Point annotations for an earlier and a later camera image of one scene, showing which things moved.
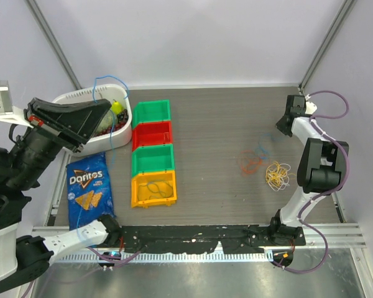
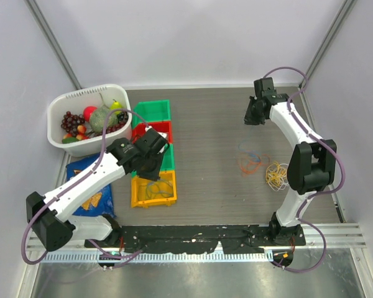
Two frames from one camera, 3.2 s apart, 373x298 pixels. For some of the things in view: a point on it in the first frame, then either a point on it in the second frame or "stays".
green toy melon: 110,120 stays
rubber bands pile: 277,176 stays
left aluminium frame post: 51,39 stays
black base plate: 204,239 stays
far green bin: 151,111 stays
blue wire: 262,149 to 246,151
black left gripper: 77,121 to 153,175
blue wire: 127,89 to 155,183
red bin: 151,133 stays
